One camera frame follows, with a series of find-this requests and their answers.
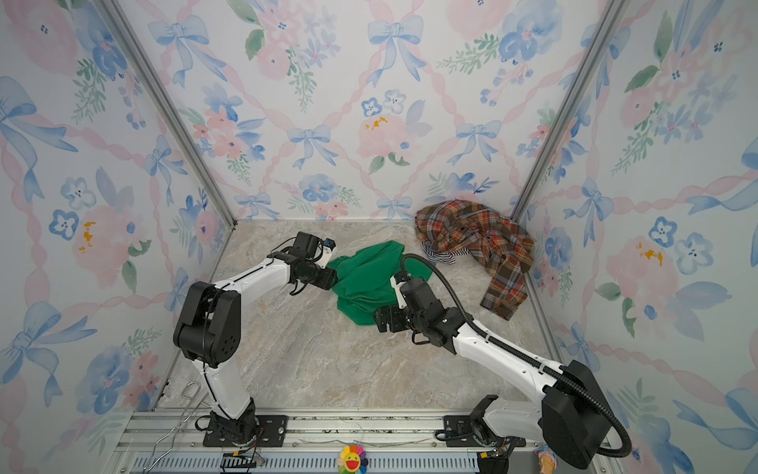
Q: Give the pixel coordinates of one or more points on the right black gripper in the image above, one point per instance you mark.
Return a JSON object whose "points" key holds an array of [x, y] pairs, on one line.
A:
{"points": [[383, 320]]}

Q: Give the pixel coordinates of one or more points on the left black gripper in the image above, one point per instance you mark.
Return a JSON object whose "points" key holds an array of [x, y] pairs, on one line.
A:
{"points": [[328, 280]]}

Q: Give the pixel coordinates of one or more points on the green cloth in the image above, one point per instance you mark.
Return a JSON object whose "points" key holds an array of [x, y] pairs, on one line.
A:
{"points": [[363, 284]]}

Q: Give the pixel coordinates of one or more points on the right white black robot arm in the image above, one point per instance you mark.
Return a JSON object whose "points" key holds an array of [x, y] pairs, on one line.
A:
{"points": [[562, 413]]}

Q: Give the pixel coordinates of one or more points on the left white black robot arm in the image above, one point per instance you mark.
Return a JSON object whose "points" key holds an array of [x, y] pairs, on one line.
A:
{"points": [[209, 333]]}

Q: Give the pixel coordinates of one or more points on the striped cloth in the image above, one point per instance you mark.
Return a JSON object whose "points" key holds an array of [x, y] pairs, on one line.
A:
{"points": [[448, 258]]}

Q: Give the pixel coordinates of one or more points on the plaid flannel shirt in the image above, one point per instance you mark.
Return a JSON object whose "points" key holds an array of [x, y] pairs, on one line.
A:
{"points": [[497, 243]]}

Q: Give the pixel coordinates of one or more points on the rainbow smiling flower toy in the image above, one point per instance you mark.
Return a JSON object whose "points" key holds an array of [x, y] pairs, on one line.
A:
{"points": [[352, 460]]}

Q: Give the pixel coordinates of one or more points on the ice cream cone toy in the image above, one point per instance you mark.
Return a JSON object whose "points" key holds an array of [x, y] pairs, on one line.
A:
{"points": [[547, 460]]}

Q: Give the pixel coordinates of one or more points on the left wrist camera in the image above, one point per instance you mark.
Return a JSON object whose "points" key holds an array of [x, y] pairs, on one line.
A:
{"points": [[329, 244]]}

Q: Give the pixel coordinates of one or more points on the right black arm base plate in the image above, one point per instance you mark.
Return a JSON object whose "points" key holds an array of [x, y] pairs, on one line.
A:
{"points": [[470, 432]]}

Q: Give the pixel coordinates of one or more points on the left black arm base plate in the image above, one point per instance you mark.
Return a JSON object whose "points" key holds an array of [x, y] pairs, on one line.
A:
{"points": [[267, 431]]}

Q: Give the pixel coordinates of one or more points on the aluminium rail frame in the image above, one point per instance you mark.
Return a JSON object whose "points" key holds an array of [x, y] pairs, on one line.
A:
{"points": [[395, 441]]}

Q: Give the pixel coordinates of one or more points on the left aluminium corner post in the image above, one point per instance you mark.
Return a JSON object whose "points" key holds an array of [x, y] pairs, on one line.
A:
{"points": [[116, 20]]}

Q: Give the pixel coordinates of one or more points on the aluminium corner post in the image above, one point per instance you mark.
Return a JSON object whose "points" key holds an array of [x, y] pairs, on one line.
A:
{"points": [[116, 20], [606, 28]]}

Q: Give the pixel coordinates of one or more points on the right aluminium corner post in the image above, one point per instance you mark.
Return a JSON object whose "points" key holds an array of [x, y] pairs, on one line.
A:
{"points": [[606, 28]]}

